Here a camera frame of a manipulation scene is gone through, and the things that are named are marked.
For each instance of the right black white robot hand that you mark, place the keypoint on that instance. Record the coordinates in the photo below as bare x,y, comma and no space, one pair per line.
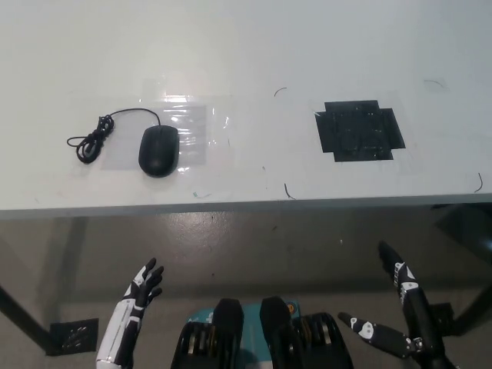
419,319

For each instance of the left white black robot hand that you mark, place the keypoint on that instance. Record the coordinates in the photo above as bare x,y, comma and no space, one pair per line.
117,334

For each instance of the black computer mouse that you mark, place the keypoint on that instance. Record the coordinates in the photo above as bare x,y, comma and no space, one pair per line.
158,151

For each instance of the black table leg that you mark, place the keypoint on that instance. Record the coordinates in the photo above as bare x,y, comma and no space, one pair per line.
474,303
27,317

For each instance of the black tape patch on table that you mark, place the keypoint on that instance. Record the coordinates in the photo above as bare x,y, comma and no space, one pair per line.
359,130

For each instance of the transparent plastic film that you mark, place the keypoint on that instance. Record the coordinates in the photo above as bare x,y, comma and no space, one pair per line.
215,123

